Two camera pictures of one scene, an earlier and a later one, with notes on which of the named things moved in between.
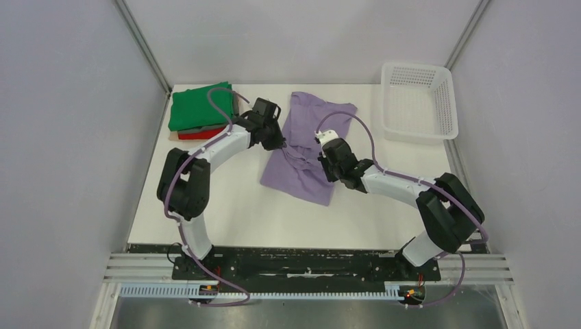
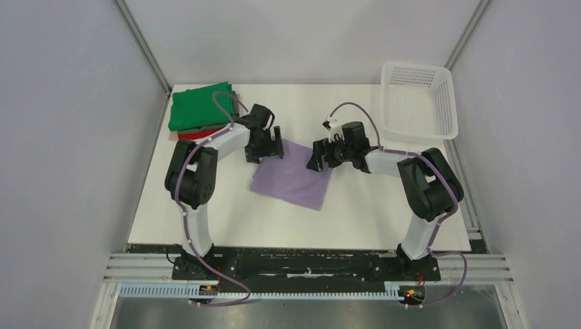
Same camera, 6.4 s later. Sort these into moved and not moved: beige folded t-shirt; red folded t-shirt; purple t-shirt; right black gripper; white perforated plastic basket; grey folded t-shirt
Moved: purple t-shirt; right black gripper
Not moved: red folded t-shirt; beige folded t-shirt; white perforated plastic basket; grey folded t-shirt
